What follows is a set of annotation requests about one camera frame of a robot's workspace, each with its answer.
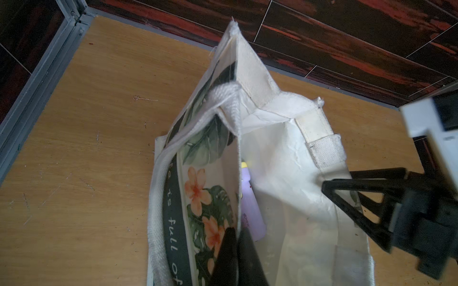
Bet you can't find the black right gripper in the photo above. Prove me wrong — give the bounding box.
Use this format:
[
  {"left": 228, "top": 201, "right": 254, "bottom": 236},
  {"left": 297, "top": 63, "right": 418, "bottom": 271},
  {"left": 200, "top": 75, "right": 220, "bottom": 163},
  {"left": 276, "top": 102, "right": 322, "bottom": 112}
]
[{"left": 322, "top": 168, "right": 458, "bottom": 280}]

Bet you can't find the white canvas tote bag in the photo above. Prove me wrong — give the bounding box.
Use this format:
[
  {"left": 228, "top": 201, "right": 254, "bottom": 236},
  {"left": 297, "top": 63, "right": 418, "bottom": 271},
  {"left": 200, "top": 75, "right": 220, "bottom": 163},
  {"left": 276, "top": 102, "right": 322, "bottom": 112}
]
[{"left": 147, "top": 21, "right": 375, "bottom": 286}]

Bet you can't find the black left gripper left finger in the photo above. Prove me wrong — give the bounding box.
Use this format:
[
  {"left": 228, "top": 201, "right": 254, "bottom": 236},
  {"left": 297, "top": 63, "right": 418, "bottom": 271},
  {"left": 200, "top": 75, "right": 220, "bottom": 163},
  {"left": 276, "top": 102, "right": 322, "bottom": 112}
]
[{"left": 209, "top": 228, "right": 238, "bottom": 286}]

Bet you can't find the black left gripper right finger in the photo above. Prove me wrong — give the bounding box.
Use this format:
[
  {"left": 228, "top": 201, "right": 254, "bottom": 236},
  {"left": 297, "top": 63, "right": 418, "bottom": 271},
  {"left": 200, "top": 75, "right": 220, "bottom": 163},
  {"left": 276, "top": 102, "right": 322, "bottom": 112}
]
[{"left": 237, "top": 228, "right": 268, "bottom": 286}]

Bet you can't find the white flashlight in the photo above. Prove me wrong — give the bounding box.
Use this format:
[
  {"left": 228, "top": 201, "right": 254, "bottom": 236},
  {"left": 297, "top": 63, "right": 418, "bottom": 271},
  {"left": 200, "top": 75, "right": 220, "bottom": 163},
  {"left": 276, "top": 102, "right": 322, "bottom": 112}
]
[{"left": 240, "top": 162, "right": 267, "bottom": 241}]

